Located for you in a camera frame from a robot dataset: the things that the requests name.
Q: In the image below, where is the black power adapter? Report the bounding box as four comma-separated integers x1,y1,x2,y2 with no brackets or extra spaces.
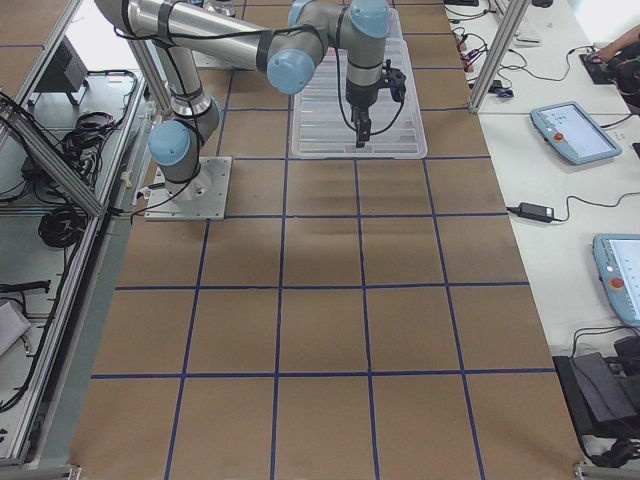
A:
518,202,555,223

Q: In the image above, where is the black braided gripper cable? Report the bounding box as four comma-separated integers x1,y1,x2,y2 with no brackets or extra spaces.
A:
335,47,407,137

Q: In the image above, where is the lower teach pendant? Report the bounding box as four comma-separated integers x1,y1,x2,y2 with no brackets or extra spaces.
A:
592,234,639,327

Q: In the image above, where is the grey electronics box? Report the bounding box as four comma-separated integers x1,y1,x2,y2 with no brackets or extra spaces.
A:
34,37,88,106

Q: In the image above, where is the aluminium side rail frame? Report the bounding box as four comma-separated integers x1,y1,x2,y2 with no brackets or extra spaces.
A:
1,1,150,471

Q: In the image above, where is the black laptop bag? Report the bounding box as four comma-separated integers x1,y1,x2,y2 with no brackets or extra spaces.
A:
553,352,639,439

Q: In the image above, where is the coiled black cable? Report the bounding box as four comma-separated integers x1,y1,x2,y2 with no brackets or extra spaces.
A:
38,204,84,250

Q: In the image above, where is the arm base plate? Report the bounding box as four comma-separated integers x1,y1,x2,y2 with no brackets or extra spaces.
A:
144,157,233,221

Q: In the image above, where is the upper teach pendant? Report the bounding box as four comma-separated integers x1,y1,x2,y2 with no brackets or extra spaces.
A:
530,101,622,165

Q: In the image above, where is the teach pendant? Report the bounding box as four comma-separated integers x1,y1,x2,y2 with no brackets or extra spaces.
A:
592,234,639,327
530,101,622,165

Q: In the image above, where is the person at desk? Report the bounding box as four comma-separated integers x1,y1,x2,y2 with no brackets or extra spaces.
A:
595,25,639,113

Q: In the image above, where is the white keyboard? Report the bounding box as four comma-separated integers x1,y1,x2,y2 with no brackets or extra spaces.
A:
513,17,542,47

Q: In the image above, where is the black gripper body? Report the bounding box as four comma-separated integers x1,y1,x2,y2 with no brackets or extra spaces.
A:
346,59,406,112

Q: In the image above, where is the aluminium frame post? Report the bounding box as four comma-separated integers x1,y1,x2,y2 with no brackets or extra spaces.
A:
468,0,529,114

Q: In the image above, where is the clear plastic box lid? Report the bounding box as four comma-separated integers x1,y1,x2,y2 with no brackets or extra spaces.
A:
290,39,427,159

